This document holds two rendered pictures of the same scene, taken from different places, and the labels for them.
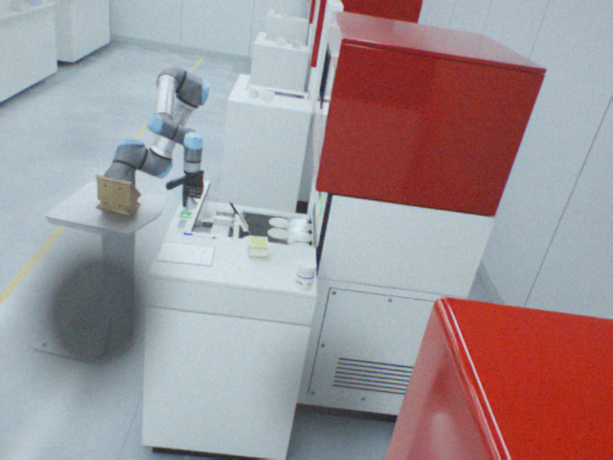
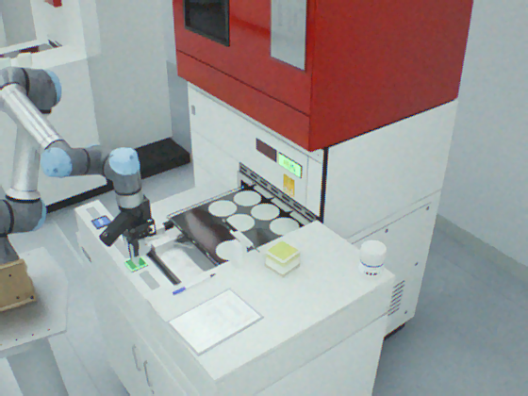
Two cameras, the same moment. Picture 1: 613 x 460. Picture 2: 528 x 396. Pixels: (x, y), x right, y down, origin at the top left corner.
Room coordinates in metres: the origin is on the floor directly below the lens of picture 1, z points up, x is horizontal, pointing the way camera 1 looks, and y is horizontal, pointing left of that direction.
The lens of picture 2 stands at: (0.92, 0.87, 2.02)
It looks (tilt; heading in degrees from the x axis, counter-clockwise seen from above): 34 degrees down; 328
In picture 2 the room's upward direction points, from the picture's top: straight up
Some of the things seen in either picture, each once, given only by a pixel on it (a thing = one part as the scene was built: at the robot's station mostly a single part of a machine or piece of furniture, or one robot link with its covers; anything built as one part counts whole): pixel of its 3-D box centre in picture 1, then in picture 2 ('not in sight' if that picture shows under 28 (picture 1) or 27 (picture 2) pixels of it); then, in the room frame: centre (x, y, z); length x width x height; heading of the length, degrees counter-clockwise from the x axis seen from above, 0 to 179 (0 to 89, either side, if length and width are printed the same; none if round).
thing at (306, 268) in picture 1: (305, 274); (371, 260); (1.77, -0.04, 1.01); 0.07 x 0.07 x 0.10
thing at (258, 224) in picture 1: (278, 233); (239, 222); (2.27, 0.11, 0.90); 0.34 x 0.34 x 0.01; 4
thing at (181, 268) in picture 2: (219, 233); (175, 262); (2.23, 0.37, 0.87); 0.36 x 0.08 x 0.03; 4
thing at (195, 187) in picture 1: (192, 183); (135, 219); (2.18, 0.50, 1.12); 0.09 x 0.08 x 0.12; 94
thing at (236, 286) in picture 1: (237, 275); (273, 305); (1.87, 0.23, 0.89); 0.62 x 0.35 x 0.14; 94
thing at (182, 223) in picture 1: (190, 216); (122, 260); (2.30, 0.53, 0.89); 0.55 x 0.09 x 0.14; 4
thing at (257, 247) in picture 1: (258, 247); (282, 259); (1.93, 0.16, 1.00); 0.07 x 0.07 x 0.07; 13
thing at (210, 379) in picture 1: (232, 325); (221, 354); (2.18, 0.26, 0.41); 0.97 x 0.64 x 0.82; 4
